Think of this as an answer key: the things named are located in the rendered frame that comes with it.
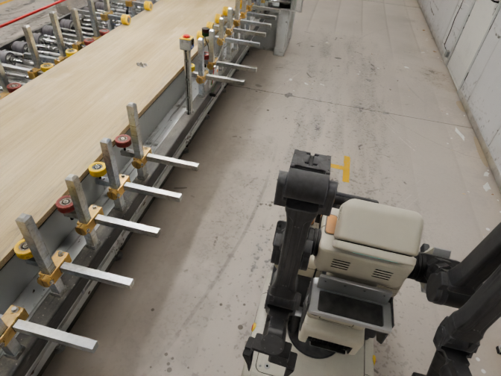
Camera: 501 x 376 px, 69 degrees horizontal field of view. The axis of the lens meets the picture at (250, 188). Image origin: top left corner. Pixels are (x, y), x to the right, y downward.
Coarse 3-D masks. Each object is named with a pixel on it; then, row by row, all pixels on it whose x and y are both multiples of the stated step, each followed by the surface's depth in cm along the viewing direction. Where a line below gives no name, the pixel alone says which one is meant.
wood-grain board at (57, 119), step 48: (192, 0) 389; (96, 48) 277; (144, 48) 284; (192, 48) 291; (48, 96) 220; (96, 96) 224; (144, 96) 228; (0, 144) 182; (48, 144) 185; (96, 144) 188; (0, 192) 157; (48, 192) 159; (0, 240) 138
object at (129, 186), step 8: (104, 184) 178; (128, 184) 177; (136, 184) 177; (136, 192) 177; (144, 192) 176; (152, 192) 174; (160, 192) 174; (168, 192) 174; (176, 192) 175; (176, 200) 174
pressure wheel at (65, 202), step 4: (64, 196) 157; (68, 196) 158; (60, 200) 156; (64, 200) 155; (68, 200) 156; (56, 204) 154; (60, 204) 154; (64, 204) 154; (68, 204) 154; (72, 204) 154; (60, 208) 153; (64, 208) 153; (68, 208) 153; (72, 208) 155; (60, 212) 154; (64, 212) 154; (68, 212) 155
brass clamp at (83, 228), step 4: (100, 208) 159; (92, 212) 157; (96, 212) 158; (100, 212) 160; (92, 216) 156; (92, 220) 155; (80, 224) 152; (84, 224) 152; (88, 224) 152; (92, 224) 156; (96, 224) 159; (76, 228) 151; (80, 228) 151; (84, 228) 151; (88, 228) 153; (92, 228) 156; (80, 232) 153; (84, 232) 152; (88, 232) 155
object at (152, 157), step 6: (126, 150) 197; (132, 150) 197; (126, 156) 198; (132, 156) 197; (150, 156) 195; (156, 156) 195; (162, 156) 195; (156, 162) 196; (162, 162) 195; (168, 162) 194; (174, 162) 193; (180, 162) 193; (186, 162) 193; (192, 162) 194; (186, 168) 193; (192, 168) 192; (198, 168) 194
